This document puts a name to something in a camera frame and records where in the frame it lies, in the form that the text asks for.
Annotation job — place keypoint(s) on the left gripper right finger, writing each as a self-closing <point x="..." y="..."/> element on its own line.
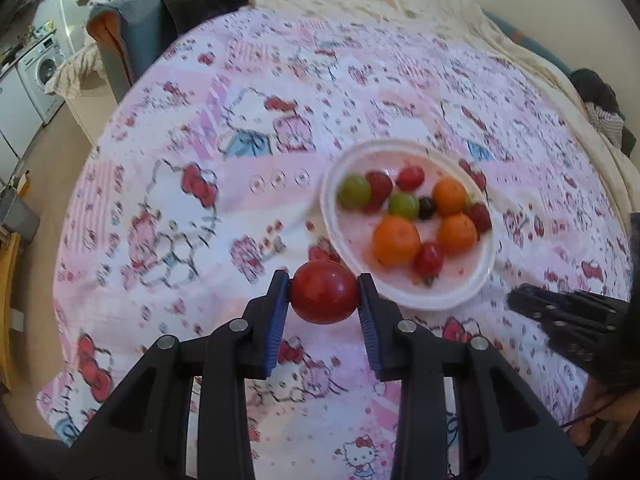
<point x="504" y="431"/>

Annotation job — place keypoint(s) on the large red tomato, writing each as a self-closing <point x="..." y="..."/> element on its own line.
<point x="323" y="292"/>

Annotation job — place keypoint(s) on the pink Hello Kitty blanket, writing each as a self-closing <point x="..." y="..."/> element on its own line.
<point x="207" y="181"/>

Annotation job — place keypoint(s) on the white pink plate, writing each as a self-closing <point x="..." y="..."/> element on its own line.
<point x="350" y="230"/>

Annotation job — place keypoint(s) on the black garment on bed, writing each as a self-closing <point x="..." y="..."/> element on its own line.
<point x="592" y="88"/>

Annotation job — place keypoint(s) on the dark purple grape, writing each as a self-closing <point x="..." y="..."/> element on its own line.
<point x="427" y="208"/>

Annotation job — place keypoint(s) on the oval orange tangerine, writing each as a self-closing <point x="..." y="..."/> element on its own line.
<point x="456" y="234"/>

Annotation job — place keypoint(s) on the red cherry tomato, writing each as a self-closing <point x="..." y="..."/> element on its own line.
<point x="428" y="262"/>
<point x="410" y="178"/>

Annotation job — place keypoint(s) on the strawberry on plate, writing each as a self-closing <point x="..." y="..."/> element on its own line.
<point x="381" y="186"/>

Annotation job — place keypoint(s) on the orange with green leaf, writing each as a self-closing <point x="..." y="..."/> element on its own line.
<point x="450" y="196"/>

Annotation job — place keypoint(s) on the person's right hand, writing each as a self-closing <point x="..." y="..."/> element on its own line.
<point x="598" y="404"/>

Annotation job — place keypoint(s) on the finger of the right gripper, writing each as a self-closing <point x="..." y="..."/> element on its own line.
<point x="560" y="308"/>
<point x="550" y="290"/>

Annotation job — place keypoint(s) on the small orange tangerine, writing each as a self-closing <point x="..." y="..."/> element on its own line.
<point x="395" y="241"/>

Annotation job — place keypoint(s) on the striped cloth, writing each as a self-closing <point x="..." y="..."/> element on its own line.
<point x="609" y="124"/>

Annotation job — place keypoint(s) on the white washing machine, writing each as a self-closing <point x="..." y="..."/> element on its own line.
<point x="36" y="68"/>

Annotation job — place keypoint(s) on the green grape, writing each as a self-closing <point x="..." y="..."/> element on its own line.
<point x="354" y="192"/>
<point x="404" y="205"/>

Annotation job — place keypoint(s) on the red strawberry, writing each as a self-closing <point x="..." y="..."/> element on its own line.
<point x="480" y="216"/>

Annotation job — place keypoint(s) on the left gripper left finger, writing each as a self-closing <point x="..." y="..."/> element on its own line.
<point x="140" y="431"/>

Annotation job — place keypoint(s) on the white cabinet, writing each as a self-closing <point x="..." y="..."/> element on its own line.
<point x="20" y="122"/>

